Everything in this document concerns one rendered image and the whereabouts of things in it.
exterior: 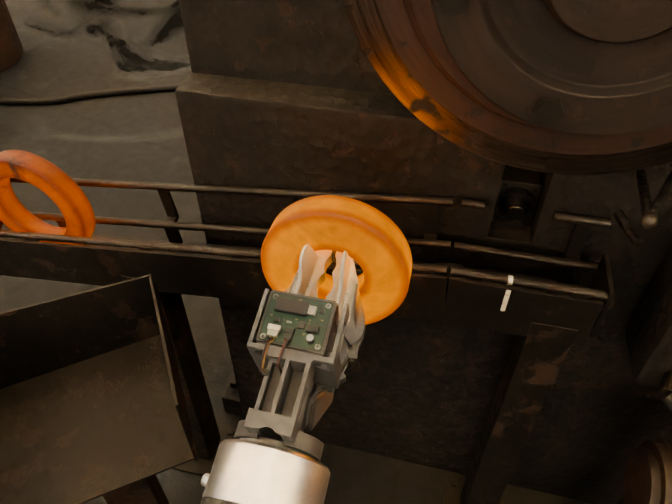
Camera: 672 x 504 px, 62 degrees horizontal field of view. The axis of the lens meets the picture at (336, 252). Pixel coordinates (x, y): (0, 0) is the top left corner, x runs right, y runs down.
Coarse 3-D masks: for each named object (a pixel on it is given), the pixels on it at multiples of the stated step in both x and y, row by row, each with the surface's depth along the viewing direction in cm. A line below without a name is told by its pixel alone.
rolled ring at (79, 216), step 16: (0, 160) 82; (16, 160) 81; (32, 160) 82; (0, 176) 84; (16, 176) 83; (32, 176) 82; (48, 176) 82; (64, 176) 84; (0, 192) 88; (48, 192) 83; (64, 192) 83; (80, 192) 85; (0, 208) 90; (16, 208) 92; (64, 208) 85; (80, 208) 85; (16, 224) 91; (32, 224) 93; (48, 224) 94; (80, 224) 86
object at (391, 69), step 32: (352, 0) 53; (384, 32) 54; (384, 64) 56; (416, 96) 57; (448, 128) 59; (512, 160) 60; (544, 160) 59; (576, 160) 58; (608, 160) 57; (640, 160) 56
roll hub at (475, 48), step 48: (432, 0) 43; (480, 0) 42; (528, 0) 42; (576, 0) 40; (624, 0) 39; (480, 48) 44; (528, 48) 44; (576, 48) 44; (624, 48) 43; (528, 96) 46; (576, 96) 45; (624, 96) 44
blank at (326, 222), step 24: (288, 216) 53; (312, 216) 52; (336, 216) 51; (360, 216) 51; (384, 216) 53; (264, 240) 55; (288, 240) 54; (312, 240) 54; (336, 240) 53; (360, 240) 52; (384, 240) 52; (264, 264) 57; (288, 264) 56; (360, 264) 54; (384, 264) 53; (408, 264) 54; (360, 288) 57; (384, 288) 56; (384, 312) 58
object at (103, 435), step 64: (0, 320) 67; (64, 320) 70; (128, 320) 74; (0, 384) 73; (64, 384) 73; (128, 384) 73; (0, 448) 68; (64, 448) 67; (128, 448) 66; (192, 448) 63
